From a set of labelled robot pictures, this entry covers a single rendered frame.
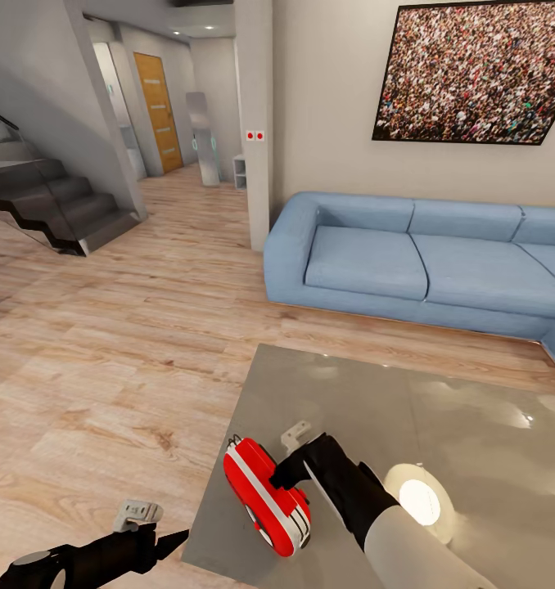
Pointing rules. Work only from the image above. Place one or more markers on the radio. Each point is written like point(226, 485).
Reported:
point(282, 517)

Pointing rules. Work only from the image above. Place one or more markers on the standing mirror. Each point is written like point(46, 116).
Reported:
point(203, 139)

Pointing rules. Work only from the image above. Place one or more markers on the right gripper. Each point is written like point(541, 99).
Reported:
point(287, 473)

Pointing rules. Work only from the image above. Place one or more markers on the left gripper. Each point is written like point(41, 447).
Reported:
point(134, 551)

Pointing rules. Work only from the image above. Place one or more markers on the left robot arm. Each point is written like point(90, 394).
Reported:
point(128, 548)

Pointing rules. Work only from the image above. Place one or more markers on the coffee table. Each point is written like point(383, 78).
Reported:
point(474, 463)

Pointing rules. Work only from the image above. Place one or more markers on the door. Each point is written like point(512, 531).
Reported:
point(155, 92)

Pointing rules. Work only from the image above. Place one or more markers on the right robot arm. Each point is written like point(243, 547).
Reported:
point(402, 552)

